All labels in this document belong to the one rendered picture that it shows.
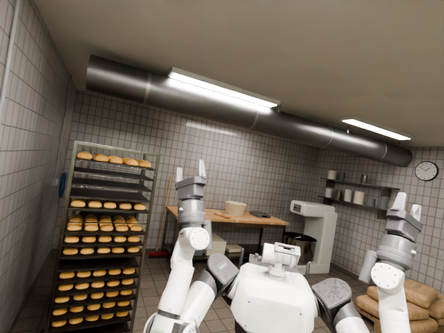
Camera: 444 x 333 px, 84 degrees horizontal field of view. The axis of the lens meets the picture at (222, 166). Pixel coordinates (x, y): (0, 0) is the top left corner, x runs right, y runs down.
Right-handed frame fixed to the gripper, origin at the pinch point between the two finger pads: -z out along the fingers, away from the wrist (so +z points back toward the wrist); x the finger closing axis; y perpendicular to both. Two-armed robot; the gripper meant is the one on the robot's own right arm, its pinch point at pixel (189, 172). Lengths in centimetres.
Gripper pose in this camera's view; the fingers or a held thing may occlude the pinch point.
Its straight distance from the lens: 88.1
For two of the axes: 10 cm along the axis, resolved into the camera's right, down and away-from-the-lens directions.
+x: 7.9, -2.6, -5.5
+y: -6.1, -2.3, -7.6
